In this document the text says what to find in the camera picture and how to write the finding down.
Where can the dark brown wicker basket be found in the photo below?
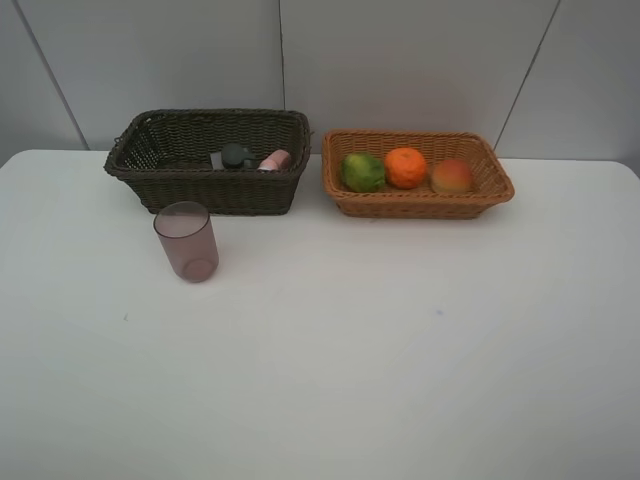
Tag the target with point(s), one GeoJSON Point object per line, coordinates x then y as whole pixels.
{"type": "Point", "coordinates": [164, 157]}

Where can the red yellow apple fruit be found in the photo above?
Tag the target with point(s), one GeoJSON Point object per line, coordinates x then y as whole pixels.
{"type": "Point", "coordinates": [452, 176]}

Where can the translucent purple plastic cup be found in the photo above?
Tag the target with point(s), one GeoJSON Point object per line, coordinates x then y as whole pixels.
{"type": "Point", "coordinates": [185, 232]}

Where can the orange wicker basket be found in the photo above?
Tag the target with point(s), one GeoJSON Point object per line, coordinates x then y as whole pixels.
{"type": "Point", "coordinates": [491, 185]}

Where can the dark green bottle black cap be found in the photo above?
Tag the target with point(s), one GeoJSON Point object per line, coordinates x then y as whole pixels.
{"type": "Point", "coordinates": [233, 156]}

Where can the pink spray bottle white cap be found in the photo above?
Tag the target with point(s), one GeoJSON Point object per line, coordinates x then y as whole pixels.
{"type": "Point", "coordinates": [276, 161]}

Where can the orange mandarin fruit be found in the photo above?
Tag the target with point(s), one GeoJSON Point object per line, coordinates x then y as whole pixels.
{"type": "Point", "coordinates": [406, 168]}

